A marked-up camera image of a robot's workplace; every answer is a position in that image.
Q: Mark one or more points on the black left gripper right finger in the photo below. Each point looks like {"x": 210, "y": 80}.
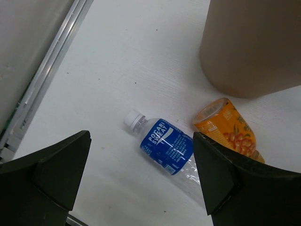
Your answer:
{"x": 239, "y": 191}

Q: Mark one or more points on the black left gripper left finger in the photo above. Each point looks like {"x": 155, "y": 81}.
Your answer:
{"x": 40, "y": 189}

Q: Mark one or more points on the blue Pocari Sweat bottle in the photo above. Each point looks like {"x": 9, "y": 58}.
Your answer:
{"x": 170, "y": 148}

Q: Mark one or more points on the brown cylindrical paper bin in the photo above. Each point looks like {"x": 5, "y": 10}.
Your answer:
{"x": 251, "y": 48}

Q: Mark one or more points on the orange juice bottle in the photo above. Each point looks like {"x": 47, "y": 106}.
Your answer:
{"x": 222, "y": 122}

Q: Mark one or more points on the left aluminium table rail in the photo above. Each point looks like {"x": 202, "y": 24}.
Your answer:
{"x": 29, "y": 103}

